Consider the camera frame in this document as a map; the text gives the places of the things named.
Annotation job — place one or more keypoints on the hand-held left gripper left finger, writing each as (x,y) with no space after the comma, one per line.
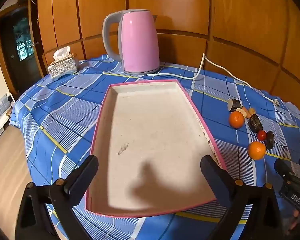
(86,171)

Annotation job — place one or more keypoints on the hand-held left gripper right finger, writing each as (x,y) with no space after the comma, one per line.
(211,171)

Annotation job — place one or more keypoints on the large orange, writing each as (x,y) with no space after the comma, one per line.
(256,150)

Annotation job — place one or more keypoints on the dark cylindrical cane piece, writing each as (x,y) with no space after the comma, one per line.
(269,140)

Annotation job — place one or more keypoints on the red cherry tomato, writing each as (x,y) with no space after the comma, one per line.
(261,135)

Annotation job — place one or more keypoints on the dark round water chestnut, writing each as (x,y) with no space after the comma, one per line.
(255,123)

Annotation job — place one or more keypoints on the small orange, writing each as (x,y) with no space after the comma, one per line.
(236,120)

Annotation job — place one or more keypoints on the tan longan fruit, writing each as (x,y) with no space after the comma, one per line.
(251,111)
(240,112)

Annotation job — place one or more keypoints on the pink shallow cardboard tray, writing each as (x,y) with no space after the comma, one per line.
(152,142)

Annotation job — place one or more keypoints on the dark cane piece cream cut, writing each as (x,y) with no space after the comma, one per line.
(236,103)

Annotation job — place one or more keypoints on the blue plaid tablecloth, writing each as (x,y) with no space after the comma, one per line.
(60,115)

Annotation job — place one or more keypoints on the small wooden stool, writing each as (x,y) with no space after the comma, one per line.
(8,114)

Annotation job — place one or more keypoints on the silver embossed tissue box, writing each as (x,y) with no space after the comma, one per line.
(63,68)

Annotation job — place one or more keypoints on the white tissue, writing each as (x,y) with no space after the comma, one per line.
(62,53)

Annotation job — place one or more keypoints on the pink electric kettle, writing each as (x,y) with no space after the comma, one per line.
(138,42)

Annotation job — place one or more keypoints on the dark door with window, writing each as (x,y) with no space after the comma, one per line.
(7,42)

